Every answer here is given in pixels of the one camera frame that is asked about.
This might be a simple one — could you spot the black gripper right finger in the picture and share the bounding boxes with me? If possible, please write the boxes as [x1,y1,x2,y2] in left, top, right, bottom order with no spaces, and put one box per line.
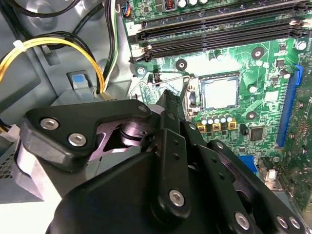
[172,92,308,234]

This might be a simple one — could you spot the silver CPU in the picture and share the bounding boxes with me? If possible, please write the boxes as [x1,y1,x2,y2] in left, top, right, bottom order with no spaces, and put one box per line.
[199,75,241,112]

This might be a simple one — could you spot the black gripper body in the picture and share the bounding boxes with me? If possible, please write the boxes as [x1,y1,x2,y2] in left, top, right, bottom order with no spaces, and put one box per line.
[46,151,234,234]

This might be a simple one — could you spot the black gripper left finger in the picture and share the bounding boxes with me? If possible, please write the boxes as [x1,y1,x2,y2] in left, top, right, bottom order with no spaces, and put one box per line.
[19,89,193,221]

